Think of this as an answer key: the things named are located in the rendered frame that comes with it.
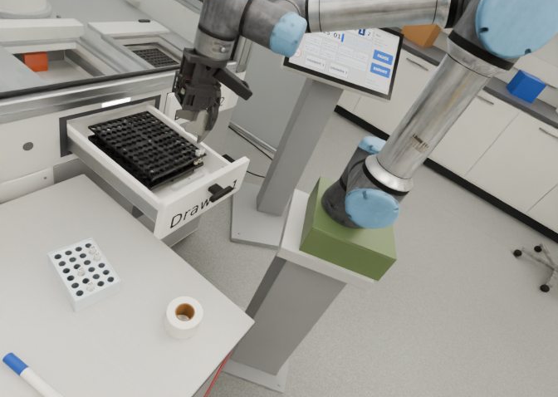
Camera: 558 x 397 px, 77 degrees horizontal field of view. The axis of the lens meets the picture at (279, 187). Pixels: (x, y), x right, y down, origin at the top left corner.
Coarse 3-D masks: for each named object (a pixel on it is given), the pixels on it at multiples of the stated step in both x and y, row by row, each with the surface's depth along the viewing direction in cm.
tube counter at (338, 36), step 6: (336, 36) 151; (342, 36) 152; (348, 36) 152; (342, 42) 152; (348, 42) 152; (354, 42) 153; (360, 42) 154; (366, 42) 155; (360, 48) 154; (366, 48) 155
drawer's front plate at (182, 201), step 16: (240, 160) 90; (208, 176) 81; (224, 176) 85; (240, 176) 93; (176, 192) 74; (192, 192) 76; (208, 192) 83; (160, 208) 71; (176, 208) 75; (192, 208) 81; (208, 208) 89; (160, 224) 74
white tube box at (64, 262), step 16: (48, 256) 68; (64, 256) 69; (80, 256) 71; (64, 272) 68; (96, 272) 69; (112, 272) 70; (64, 288) 66; (80, 288) 66; (96, 288) 67; (112, 288) 69; (80, 304) 65
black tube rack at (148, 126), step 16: (144, 112) 97; (96, 128) 85; (112, 128) 87; (128, 128) 90; (144, 128) 92; (160, 128) 94; (96, 144) 85; (112, 144) 83; (128, 144) 85; (144, 144) 86; (160, 144) 89; (176, 144) 91; (192, 144) 93; (128, 160) 81; (144, 160) 82; (160, 160) 84; (176, 160) 86; (144, 176) 82; (160, 176) 84; (176, 176) 86
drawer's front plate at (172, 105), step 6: (222, 84) 120; (222, 90) 122; (228, 90) 125; (168, 96) 103; (174, 96) 103; (222, 96) 124; (228, 96) 128; (168, 102) 104; (174, 102) 105; (222, 102) 126; (168, 108) 105; (174, 108) 107; (180, 108) 109; (222, 108) 129; (168, 114) 106; (174, 114) 108; (174, 120) 110; (180, 120) 113; (186, 120) 115
